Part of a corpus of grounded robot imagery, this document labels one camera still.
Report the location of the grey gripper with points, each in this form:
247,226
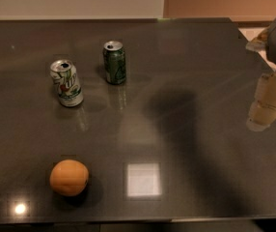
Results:
263,110

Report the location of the dark green soda can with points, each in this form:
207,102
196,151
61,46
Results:
114,62

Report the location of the white 7up soda can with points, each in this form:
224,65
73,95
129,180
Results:
66,83

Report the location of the orange fruit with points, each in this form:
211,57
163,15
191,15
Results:
69,177

